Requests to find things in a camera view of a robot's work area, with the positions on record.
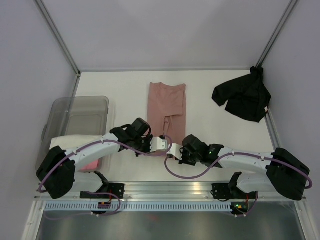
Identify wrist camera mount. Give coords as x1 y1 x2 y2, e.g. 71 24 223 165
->
167 143 183 161
150 137 169 153

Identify dusty pink t-shirt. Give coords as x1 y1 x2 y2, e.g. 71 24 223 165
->
147 82 187 145

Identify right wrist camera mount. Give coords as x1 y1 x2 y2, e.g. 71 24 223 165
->
167 143 183 161

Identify white slotted cable duct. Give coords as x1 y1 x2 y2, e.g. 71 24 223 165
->
44 201 248 212

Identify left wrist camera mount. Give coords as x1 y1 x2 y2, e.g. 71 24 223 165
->
150 137 169 153

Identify black t-shirt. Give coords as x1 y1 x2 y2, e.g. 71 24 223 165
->
211 66 272 123

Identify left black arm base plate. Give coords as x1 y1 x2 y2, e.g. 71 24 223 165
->
80 183 125 199

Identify rolled white t-shirt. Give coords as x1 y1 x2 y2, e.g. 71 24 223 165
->
49 134 102 150

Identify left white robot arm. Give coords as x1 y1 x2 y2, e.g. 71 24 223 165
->
36 118 153 199

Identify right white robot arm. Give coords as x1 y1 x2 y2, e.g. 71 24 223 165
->
180 134 313 201

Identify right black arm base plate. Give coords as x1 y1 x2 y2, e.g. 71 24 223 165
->
210 183 257 202

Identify rolled bright pink t-shirt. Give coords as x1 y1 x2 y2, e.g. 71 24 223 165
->
80 159 100 172

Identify clear plastic bin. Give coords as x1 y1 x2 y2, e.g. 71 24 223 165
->
35 96 109 169

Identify aluminium frame rail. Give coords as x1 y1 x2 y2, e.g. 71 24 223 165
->
33 181 307 201

